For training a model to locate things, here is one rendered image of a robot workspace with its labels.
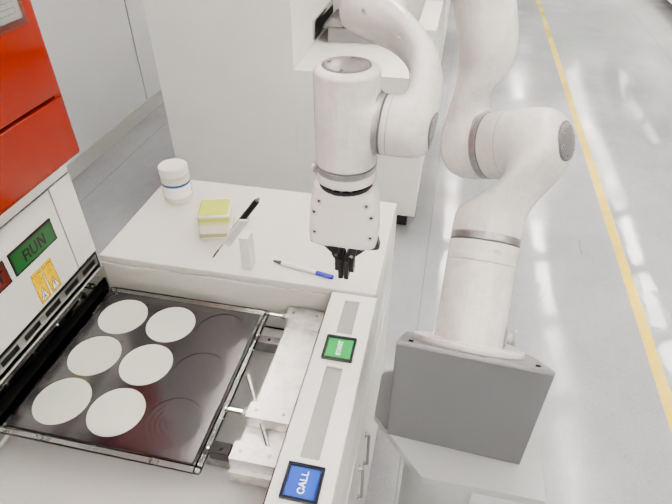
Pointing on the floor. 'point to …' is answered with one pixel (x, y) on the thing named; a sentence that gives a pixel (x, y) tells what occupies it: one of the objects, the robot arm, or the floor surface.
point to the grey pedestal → (460, 467)
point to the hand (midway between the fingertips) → (345, 263)
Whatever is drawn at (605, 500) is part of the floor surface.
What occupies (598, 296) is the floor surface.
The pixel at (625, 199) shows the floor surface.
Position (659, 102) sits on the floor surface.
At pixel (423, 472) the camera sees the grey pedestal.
